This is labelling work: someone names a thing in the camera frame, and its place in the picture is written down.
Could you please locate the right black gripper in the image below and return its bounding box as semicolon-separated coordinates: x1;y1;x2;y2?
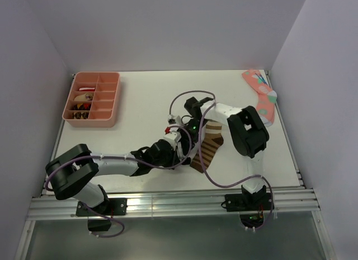
177;119;209;156

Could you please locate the brown striped sock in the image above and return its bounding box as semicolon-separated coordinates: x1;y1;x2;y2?
197;120;224;169

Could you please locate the white black striped sock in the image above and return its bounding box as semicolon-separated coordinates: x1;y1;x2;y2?
176;143;192;165

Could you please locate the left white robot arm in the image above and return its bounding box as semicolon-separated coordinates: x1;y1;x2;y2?
45;139;180;215

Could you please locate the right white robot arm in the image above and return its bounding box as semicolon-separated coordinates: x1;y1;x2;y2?
184;97;272;210

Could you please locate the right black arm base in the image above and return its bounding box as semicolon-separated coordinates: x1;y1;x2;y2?
220;185;275;230

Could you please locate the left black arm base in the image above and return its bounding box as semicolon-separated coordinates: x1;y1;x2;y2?
76;197;128;238

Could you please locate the pink patterned sock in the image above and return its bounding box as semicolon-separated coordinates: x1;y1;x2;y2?
242;69;277;127

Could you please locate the pink divided organizer tray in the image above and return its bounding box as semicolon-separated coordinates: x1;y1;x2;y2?
62;72;121;127

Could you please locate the dark argyle rolled sock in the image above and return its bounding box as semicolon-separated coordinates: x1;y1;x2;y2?
73;103;91;111

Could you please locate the beige rolled sock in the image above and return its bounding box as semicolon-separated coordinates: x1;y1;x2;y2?
73;93;93;102

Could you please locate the brown argyle rolled sock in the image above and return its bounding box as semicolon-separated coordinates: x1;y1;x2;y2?
72;112;89;120

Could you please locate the red white rolled sock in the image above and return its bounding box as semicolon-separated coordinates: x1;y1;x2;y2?
78;87;96;92

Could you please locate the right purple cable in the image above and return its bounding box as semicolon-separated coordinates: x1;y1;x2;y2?
169;90;274;231

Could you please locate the purple cable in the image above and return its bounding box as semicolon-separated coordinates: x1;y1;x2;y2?
45;125;192;238
169;90;274;231

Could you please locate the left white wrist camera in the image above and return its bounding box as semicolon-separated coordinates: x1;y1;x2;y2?
163;127;181;148

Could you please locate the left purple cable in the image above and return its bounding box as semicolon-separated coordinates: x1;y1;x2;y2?
45;125;192;238

